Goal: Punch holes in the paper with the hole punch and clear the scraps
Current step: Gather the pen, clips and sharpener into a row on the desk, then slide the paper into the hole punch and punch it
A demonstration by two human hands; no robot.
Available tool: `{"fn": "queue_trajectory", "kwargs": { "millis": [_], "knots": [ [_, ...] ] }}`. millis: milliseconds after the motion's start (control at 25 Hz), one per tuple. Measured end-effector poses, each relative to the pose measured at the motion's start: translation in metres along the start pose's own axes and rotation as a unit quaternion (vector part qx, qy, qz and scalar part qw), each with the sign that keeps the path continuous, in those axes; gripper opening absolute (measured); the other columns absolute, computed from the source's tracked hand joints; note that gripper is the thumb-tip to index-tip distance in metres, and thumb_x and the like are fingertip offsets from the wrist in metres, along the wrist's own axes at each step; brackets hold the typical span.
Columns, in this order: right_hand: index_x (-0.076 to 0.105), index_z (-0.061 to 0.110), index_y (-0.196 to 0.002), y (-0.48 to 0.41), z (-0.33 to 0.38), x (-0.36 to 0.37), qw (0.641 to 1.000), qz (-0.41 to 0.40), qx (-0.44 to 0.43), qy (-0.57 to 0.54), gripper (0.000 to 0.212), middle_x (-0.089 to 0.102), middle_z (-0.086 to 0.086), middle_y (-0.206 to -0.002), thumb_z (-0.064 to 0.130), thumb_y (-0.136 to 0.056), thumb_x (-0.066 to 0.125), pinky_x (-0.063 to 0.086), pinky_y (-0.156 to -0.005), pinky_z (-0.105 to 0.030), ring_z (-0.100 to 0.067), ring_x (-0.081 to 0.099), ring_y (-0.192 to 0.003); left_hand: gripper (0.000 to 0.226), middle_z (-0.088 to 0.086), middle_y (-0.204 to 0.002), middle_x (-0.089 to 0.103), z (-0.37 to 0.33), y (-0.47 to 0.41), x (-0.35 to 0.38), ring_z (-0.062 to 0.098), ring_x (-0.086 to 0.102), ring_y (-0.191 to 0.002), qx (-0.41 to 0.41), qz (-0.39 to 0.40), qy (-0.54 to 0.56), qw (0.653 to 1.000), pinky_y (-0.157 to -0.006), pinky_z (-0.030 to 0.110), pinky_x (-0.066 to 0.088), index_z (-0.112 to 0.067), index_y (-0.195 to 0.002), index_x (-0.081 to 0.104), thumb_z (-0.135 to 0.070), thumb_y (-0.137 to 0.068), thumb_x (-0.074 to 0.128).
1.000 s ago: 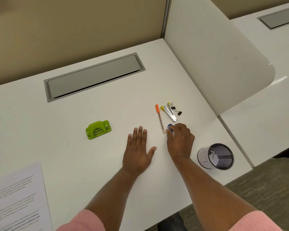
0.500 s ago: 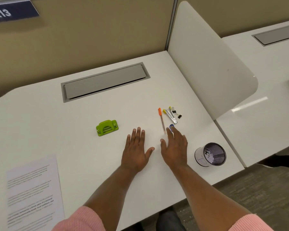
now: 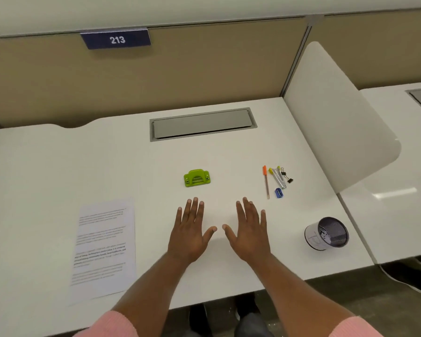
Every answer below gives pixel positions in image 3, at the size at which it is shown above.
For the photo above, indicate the person's left hand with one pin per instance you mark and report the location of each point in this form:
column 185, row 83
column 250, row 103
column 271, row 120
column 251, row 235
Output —
column 187, row 238

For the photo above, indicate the person's right hand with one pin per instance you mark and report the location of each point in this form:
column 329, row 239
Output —
column 251, row 242

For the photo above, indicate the blue pencil sharpener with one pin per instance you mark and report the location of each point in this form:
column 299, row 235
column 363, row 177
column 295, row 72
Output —
column 279, row 193

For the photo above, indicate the green hole punch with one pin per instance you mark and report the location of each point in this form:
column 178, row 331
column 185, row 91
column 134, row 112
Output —
column 197, row 178

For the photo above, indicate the orange capped pen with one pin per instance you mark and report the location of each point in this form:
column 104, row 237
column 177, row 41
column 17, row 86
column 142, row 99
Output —
column 265, row 178

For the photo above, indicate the silver stapler with yellow ends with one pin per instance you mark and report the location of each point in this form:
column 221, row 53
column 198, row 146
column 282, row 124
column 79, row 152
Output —
column 279, row 179

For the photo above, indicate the printed white paper sheet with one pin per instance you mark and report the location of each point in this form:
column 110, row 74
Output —
column 103, row 249

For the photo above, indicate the person's left forearm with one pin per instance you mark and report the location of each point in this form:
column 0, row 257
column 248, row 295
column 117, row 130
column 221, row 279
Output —
column 151, row 294

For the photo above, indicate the person's right forearm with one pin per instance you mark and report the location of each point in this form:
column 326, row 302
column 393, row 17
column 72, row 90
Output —
column 294, row 298

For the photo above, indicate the person's right black shoe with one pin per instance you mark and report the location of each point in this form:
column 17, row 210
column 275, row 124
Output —
column 247, row 307

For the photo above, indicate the person's black shoe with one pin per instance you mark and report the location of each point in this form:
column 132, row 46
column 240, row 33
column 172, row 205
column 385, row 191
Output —
column 247, row 307
column 200, row 321

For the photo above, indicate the person's left black shoe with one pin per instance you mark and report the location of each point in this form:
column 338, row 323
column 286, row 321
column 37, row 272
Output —
column 200, row 321

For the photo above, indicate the mesh cup with white label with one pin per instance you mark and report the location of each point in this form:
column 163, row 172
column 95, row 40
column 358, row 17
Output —
column 314, row 238

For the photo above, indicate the dark grey trousers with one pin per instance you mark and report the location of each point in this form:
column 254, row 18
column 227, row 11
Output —
column 254, row 328

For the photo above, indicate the pink knit sweater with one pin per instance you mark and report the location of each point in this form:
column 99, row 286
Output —
column 105, row 328

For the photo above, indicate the white rounded divider panel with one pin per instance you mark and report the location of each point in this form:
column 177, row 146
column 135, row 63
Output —
column 340, row 126

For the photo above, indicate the neighbouring white desk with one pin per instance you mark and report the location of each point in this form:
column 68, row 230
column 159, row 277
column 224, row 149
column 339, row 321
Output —
column 400, row 224

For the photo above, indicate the black base with white rim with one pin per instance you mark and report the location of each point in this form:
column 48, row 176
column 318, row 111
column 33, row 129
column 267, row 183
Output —
column 410, row 275

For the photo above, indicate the wide beige partition panel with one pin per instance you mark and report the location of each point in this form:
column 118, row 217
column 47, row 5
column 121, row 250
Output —
column 161, row 77

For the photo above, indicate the dark blue number sign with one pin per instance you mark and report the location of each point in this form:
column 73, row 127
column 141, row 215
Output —
column 115, row 39

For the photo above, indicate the narrow beige partition panel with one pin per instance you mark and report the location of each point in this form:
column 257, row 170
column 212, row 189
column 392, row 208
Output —
column 379, row 45

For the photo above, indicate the grey metal partition post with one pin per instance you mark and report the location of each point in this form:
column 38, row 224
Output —
column 296, row 56

